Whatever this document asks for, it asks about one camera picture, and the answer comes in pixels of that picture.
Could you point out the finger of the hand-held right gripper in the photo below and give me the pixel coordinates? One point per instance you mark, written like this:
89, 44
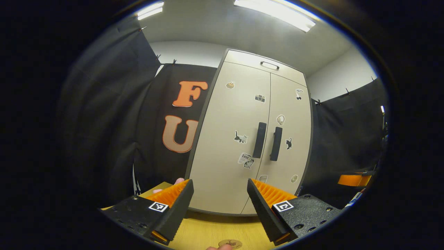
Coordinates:
353, 180

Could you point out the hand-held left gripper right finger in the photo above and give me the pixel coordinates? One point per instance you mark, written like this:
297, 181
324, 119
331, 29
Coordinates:
263, 211

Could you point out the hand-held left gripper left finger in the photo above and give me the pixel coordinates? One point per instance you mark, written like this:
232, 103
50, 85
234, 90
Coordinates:
173, 211

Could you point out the white cabinet door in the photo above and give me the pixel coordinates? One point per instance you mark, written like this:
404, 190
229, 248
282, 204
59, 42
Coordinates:
295, 163
222, 166

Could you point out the round brown coaster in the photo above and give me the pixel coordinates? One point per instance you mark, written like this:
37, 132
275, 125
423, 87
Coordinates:
231, 243

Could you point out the white and grey cabinet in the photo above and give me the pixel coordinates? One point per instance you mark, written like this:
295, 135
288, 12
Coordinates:
189, 166

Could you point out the black backdrop cloth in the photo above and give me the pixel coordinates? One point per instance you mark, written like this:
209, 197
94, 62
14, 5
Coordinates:
343, 132
104, 121

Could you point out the white cabinet drawer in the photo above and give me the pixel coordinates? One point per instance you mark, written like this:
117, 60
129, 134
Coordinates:
242, 62

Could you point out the long ceiling light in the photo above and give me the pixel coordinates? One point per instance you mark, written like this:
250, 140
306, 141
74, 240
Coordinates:
277, 14

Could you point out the short ceiling light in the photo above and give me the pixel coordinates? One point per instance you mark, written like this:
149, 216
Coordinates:
150, 10

